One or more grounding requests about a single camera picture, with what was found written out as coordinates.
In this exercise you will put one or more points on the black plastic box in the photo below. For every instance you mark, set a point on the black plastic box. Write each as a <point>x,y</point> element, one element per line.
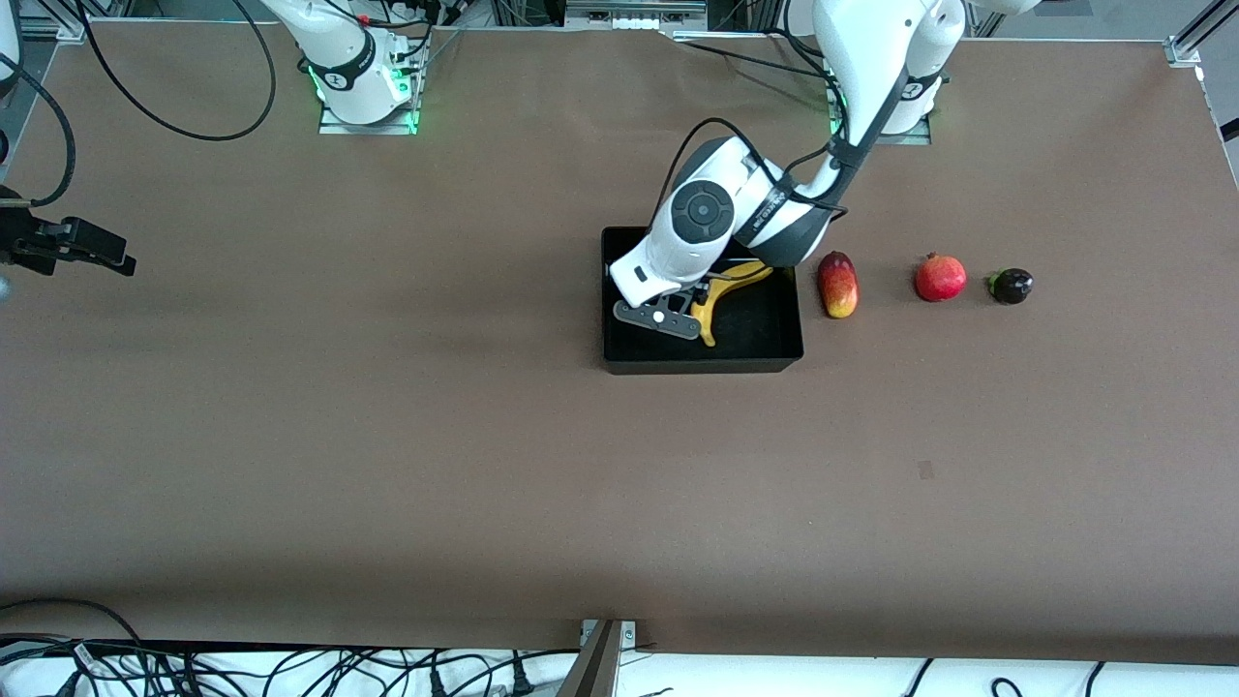
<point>755,339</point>

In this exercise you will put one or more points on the aluminium profile post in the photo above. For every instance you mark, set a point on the aluminium profile post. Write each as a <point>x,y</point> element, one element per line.
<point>592,673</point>

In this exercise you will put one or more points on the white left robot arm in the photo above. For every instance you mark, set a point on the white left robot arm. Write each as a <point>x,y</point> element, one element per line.
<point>697,213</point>

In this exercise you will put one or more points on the red yellow mango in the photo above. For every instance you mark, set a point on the red yellow mango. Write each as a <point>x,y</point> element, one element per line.
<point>837,286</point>

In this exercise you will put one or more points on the grey metal frame bar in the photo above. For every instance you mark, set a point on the grey metal frame bar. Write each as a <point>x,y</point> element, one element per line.
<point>634,24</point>

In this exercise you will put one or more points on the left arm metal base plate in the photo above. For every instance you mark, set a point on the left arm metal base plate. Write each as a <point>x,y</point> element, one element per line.
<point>920,138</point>

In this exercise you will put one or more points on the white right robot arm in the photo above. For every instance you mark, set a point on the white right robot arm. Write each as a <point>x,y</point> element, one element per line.
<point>348,68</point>

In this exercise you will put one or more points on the red pomegranate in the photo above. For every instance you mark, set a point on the red pomegranate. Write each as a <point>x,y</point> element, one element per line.
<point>941,279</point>

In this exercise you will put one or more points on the yellow banana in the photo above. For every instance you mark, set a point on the yellow banana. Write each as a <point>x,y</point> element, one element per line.
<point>706,324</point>

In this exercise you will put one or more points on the dark purple mangosteen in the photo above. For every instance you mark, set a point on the dark purple mangosteen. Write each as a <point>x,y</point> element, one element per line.
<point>1012,287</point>

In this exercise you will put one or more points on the silver table edge bracket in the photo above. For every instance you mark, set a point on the silver table edge bracket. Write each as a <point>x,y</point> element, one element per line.
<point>629,634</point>

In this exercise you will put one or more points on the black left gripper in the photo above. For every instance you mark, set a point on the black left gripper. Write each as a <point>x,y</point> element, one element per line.
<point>700,295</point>

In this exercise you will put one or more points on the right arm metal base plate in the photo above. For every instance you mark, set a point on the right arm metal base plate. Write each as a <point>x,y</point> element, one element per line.
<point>334,128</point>

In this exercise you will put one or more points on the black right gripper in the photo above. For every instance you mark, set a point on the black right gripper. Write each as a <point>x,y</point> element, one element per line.
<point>21,235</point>

